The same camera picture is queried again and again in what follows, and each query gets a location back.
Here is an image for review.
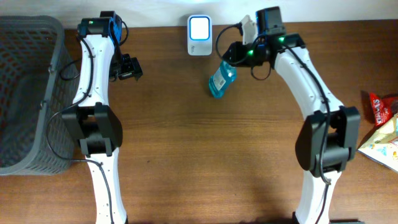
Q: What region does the white barcode scanner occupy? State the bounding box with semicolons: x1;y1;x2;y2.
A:
187;14;213;56

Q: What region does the blue mouthwash bottle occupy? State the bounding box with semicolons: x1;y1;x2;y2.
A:
208;61;237;98

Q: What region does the grey plastic mesh basket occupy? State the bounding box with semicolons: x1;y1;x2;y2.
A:
1;16;78;176

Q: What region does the yellow snack bag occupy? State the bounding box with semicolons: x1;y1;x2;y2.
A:
358;114;397;172

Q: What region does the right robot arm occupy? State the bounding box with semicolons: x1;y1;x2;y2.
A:
221;6;361;223

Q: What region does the red candy bag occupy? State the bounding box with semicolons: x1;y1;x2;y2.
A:
369;93;397;126

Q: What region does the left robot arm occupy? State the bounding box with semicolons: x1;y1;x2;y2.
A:
61;11;143;224

